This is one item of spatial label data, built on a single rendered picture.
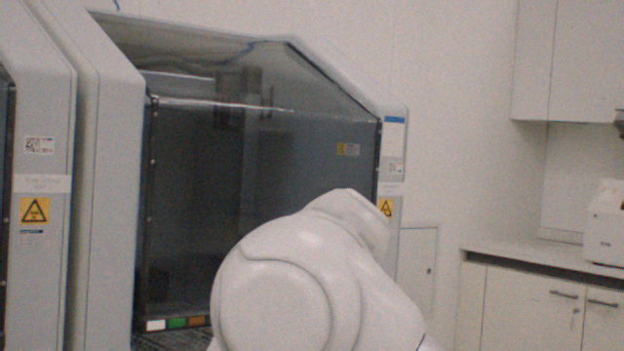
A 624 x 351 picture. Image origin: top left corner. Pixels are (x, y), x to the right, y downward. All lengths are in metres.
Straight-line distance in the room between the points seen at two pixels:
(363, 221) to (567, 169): 3.63
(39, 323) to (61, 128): 0.34
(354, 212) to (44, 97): 0.77
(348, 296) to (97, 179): 0.93
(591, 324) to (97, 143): 2.58
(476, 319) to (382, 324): 3.33
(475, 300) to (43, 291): 2.77
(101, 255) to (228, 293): 0.91
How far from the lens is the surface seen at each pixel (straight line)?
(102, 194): 1.57
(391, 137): 2.01
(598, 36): 4.05
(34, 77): 1.50
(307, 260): 0.68
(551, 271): 3.84
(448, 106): 3.90
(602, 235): 3.66
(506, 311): 3.93
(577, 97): 4.07
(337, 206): 0.88
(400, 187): 2.04
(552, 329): 3.81
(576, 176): 4.44
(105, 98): 1.56
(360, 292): 0.71
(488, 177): 4.16
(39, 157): 1.51
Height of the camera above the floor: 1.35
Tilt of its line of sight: 3 degrees down
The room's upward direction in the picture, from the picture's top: 4 degrees clockwise
